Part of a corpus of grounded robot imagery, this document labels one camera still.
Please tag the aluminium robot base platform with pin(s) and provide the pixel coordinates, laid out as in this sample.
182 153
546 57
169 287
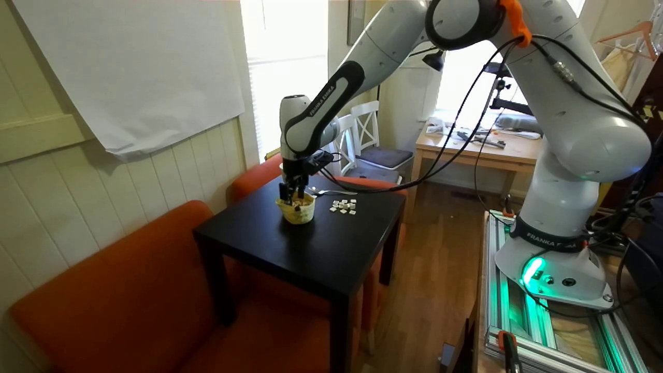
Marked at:
551 332

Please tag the grey wall picture frame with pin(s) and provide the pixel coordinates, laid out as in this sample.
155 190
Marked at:
355 20

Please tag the orange sofa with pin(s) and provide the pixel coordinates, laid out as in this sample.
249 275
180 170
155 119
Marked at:
130 302

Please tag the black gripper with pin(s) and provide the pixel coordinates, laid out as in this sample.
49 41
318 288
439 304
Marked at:
294 172

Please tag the metal spoon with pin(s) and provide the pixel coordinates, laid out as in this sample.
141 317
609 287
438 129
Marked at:
335 190

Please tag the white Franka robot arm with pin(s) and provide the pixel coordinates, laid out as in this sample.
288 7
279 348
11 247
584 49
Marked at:
586 125

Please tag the yellow hanging garment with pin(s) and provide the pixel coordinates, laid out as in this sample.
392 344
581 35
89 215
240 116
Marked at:
618 64

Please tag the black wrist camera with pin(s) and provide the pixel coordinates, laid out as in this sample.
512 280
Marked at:
322 159

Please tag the white wooden chair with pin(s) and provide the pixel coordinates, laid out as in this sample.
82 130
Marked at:
367 127
342 145

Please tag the yellow bowl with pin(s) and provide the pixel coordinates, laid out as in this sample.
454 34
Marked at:
298 211

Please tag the cream letter tile E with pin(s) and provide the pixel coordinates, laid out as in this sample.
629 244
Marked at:
332 207

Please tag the black square side table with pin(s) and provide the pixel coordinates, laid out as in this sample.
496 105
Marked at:
311 241

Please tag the light wooden desk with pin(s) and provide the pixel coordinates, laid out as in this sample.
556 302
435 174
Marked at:
483 153

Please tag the wooden clothes hanger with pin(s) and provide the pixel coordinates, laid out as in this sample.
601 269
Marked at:
638 34

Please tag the white hanging sheet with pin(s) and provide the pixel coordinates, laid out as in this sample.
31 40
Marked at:
137 68

